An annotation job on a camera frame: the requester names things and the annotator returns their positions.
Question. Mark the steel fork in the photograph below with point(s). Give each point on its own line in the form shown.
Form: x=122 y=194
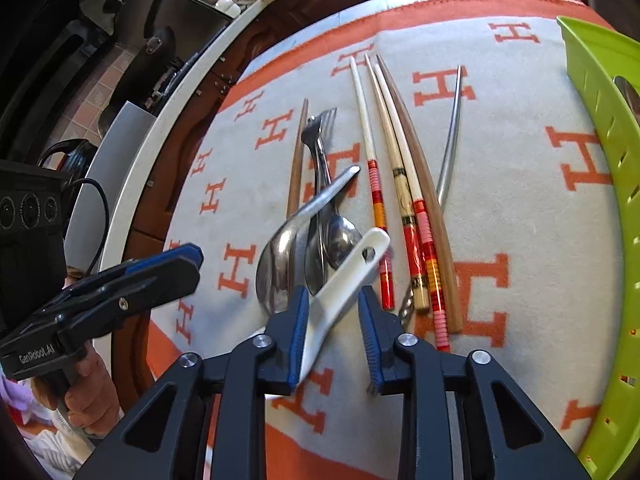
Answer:
x=317 y=260

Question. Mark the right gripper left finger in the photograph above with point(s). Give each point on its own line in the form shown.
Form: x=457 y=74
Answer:
x=205 y=418

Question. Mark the white ceramic soup spoon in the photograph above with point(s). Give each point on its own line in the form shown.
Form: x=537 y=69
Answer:
x=340 y=294

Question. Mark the black kettle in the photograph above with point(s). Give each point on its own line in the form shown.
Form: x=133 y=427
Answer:
x=76 y=155

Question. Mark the black frying pan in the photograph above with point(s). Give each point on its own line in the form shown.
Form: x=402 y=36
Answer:
x=137 y=82

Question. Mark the bamboo chopstick patterned end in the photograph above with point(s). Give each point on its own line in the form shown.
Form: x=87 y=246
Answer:
x=418 y=281

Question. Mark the person left hand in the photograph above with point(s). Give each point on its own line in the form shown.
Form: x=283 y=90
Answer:
x=92 y=402

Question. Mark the person left forearm sleeve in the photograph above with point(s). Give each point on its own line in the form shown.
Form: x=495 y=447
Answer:
x=62 y=452

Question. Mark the bamboo chopstick red band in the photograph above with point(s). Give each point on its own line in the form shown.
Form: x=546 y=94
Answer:
x=379 y=213

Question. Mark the dark wood long chopstick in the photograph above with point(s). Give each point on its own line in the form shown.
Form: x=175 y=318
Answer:
x=447 y=272

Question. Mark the bamboo chopstick red end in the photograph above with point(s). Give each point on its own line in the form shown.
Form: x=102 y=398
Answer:
x=428 y=247

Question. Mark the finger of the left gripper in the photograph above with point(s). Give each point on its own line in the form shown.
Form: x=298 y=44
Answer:
x=165 y=254
x=101 y=300

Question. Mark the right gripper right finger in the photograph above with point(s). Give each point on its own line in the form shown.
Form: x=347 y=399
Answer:
x=503 y=434

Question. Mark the large steel spoon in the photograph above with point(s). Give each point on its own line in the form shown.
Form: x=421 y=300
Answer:
x=275 y=270
x=341 y=238

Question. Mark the dark brown wooden chopstick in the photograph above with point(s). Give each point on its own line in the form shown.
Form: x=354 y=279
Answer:
x=294 y=188

